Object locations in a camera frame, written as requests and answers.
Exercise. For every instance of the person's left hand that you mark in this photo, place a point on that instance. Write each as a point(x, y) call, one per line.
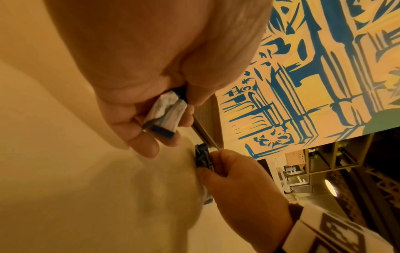
point(150, 49)

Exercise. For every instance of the dark metal shelf rack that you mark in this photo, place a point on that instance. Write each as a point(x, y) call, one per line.
point(340, 155)

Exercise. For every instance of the light wooden cabinet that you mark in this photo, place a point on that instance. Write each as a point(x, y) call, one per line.
point(296, 157)

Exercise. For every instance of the blue packet strip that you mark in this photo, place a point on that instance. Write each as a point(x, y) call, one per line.
point(203, 155)

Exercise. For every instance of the person's right hand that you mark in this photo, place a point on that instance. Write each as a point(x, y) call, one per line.
point(247, 197)

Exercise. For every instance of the white furniture frame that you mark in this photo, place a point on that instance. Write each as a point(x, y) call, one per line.
point(292, 179)

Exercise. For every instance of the blue yellow painted mural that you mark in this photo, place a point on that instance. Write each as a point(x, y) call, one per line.
point(312, 74)

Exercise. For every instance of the oval glowing lamp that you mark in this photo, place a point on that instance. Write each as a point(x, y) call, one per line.
point(330, 187)

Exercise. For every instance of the white marker wrist mount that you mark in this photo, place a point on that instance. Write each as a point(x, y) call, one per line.
point(331, 229)

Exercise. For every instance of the white blue small packet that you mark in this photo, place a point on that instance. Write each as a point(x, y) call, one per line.
point(172, 118)
point(160, 106)

